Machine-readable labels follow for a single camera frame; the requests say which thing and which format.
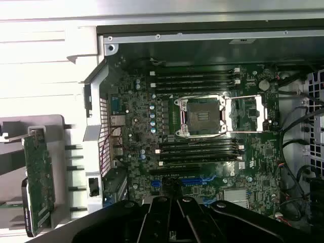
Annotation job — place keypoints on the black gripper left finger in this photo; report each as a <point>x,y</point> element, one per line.
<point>157,222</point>

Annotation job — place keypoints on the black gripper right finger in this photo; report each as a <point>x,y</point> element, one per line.
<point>192,222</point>

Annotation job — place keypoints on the blue expansion slot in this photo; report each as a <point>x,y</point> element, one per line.
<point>192,182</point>

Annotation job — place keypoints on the silver chipset heatsink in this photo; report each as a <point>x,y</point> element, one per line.
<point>235,198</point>

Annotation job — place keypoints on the CPU socket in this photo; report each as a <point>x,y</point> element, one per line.
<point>202,116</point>

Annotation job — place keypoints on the black open PC case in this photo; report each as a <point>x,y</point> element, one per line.
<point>93,126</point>

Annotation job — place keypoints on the green motherboard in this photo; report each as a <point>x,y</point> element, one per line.
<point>141,106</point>

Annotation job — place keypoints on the metal socket cover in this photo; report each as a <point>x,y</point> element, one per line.
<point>260,111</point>

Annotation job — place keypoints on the grey parts rack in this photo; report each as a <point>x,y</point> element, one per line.
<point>54,131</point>

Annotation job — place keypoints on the green RAM stick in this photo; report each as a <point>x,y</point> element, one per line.
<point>10,205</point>

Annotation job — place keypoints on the round coin battery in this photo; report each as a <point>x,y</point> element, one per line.
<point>264,85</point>

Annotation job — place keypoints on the perforated metal drive cage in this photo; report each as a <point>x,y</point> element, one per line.
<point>316,86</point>

